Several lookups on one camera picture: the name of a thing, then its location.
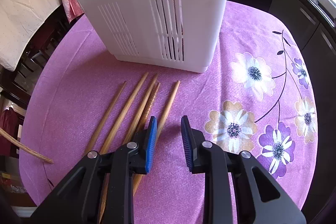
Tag wooden chopstick aside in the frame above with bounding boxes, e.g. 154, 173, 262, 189
0, 128, 54, 164

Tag dark kitchen cabinets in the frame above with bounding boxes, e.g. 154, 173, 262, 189
228, 0, 336, 77

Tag pink floral tablecloth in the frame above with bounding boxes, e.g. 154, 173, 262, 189
19, 2, 317, 223

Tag ridged wooden chopstick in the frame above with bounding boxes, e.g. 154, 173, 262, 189
133, 82, 161, 194

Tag white plastic utensil holder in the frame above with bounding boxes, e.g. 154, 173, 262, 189
77, 0, 227, 73

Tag white cloth on chair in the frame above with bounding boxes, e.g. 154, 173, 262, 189
0, 0, 62, 71

